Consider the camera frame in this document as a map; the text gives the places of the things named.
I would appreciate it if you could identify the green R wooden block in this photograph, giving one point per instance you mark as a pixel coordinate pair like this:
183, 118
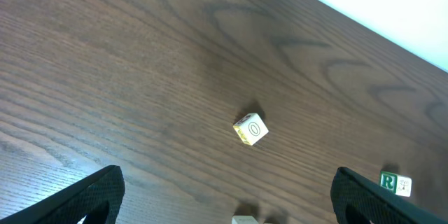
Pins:
397, 184

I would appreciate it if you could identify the red letter A block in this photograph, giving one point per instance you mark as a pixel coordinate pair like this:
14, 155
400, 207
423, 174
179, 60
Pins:
244, 220

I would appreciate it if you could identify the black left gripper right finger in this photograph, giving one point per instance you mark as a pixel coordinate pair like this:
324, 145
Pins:
355, 199

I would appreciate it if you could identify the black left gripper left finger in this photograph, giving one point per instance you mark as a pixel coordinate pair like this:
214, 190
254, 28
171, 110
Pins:
95, 199

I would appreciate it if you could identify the yellow O wooden block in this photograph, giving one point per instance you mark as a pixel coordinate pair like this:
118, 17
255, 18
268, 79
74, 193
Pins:
250, 128

